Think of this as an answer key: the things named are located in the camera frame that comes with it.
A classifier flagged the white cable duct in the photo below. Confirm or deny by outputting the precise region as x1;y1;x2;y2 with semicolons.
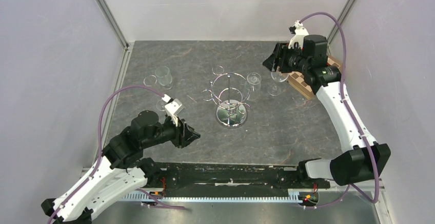
119;191;303;203

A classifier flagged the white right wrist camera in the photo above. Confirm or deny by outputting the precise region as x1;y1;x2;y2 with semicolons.
288;21;309;50

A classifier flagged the wooden chessboard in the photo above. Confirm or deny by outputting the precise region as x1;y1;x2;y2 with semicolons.
287;56;342;100

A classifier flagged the chrome wine glass rack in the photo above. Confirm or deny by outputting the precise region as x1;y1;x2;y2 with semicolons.
201;65;250;129

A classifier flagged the clear wine glass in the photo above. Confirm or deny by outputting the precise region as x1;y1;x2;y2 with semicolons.
155;66;173;90
245;72;262;101
267;71;289;96
143;75;170;111

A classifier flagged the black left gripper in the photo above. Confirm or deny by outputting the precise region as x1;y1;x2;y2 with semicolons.
143;113;201;148

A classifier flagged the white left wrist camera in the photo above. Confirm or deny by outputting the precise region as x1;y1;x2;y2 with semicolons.
162;94;184;127

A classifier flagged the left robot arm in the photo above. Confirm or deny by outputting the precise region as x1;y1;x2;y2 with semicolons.
41;110;201;223

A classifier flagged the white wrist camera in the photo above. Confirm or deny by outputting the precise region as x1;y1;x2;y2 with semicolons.
288;21;309;50
162;94;184;127

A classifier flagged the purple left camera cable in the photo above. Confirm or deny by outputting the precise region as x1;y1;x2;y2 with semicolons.
46;85;186;224

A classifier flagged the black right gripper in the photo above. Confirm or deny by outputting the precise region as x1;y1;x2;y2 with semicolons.
263;42;311;74

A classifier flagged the aluminium frame rail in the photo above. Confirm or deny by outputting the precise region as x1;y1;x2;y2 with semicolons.
95;0;129;49

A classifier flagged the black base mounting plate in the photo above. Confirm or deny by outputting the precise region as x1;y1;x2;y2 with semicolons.
146;162;330;197

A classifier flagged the purple camera cable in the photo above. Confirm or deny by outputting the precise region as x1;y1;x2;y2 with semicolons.
46;85;186;224
299;11;380;210

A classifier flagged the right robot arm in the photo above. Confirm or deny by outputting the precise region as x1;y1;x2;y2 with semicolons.
262;35;391;187

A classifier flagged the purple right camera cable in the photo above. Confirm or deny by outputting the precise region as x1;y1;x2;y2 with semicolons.
299;11;380;210

